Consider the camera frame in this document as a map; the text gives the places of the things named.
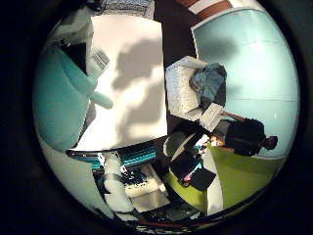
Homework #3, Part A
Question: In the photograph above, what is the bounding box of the person in dark clothes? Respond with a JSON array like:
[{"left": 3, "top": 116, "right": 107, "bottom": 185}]
[{"left": 211, "top": 111, "right": 279, "bottom": 158}]

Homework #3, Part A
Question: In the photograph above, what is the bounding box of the teal plastic object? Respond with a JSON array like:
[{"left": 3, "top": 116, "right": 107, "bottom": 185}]
[{"left": 32, "top": 45, "right": 114, "bottom": 152}]

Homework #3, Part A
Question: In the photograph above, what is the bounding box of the grey round chair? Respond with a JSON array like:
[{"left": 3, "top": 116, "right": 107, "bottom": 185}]
[{"left": 162, "top": 130, "right": 201, "bottom": 161}]

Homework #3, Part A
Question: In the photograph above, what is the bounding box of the brown wooden door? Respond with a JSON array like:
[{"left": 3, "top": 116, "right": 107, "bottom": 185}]
[{"left": 175, "top": 0, "right": 234, "bottom": 21}]

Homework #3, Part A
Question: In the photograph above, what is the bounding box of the white patterned armchair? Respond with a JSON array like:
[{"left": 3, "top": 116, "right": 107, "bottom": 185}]
[{"left": 164, "top": 55, "right": 229, "bottom": 122}]

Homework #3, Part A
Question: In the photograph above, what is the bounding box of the blue cloth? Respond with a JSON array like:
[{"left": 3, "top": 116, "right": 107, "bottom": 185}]
[{"left": 189, "top": 62, "right": 228, "bottom": 111}]

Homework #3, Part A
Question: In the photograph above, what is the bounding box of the white box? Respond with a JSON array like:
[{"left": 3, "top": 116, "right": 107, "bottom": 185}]
[{"left": 199, "top": 102, "right": 225, "bottom": 132}]

